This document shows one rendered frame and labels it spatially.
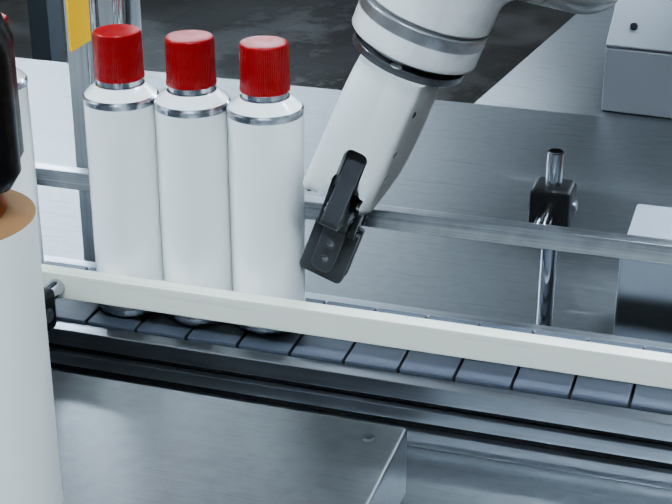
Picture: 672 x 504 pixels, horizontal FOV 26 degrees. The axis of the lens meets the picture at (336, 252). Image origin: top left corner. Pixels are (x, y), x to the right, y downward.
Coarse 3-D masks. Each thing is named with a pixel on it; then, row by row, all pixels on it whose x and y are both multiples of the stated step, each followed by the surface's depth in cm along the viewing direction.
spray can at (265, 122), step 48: (240, 48) 95; (288, 48) 95; (240, 96) 97; (288, 96) 97; (240, 144) 96; (288, 144) 96; (240, 192) 98; (288, 192) 98; (240, 240) 99; (288, 240) 99; (240, 288) 101; (288, 288) 101
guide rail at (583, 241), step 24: (48, 168) 108; (72, 168) 108; (312, 216) 103; (384, 216) 101; (408, 216) 101; (432, 216) 100; (456, 216) 100; (480, 216) 100; (480, 240) 100; (504, 240) 99; (528, 240) 99; (552, 240) 98; (576, 240) 97; (600, 240) 97; (624, 240) 96; (648, 240) 96
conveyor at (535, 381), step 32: (64, 320) 104; (96, 320) 104; (128, 320) 104; (160, 320) 104; (448, 320) 104; (288, 352) 100; (320, 352) 100; (352, 352) 100; (384, 352) 100; (416, 352) 100; (480, 384) 96; (512, 384) 97; (544, 384) 96; (576, 384) 96; (608, 384) 96
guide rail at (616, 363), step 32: (64, 288) 103; (96, 288) 102; (128, 288) 101; (160, 288) 101; (192, 288) 101; (224, 320) 100; (256, 320) 99; (288, 320) 98; (320, 320) 98; (352, 320) 97; (384, 320) 96; (416, 320) 96; (448, 352) 96; (480, 352) 95; (512, 352) 94; (544, 352) 94; (576, 352) 93; (608, 352) 92; (640, 352) 92; (640, 384) 92
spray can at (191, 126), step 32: (192, 32) 97; (192, 64) 96; (160, 96) 98; (192, 96) 97; (224, 96) 98; (160, 128) 98; (192, 128) 97; (224, 128) 98; (160, 160) 99; (192, 160) 98; (224, 160) 99; (160, 192) 100; (192, 192) 99; (224, 192) 100; (192, 224) 100; (224, 224) 101; (192, 256) 101; (224, 256) 102; (224, 288) 103; (192, 320) 103
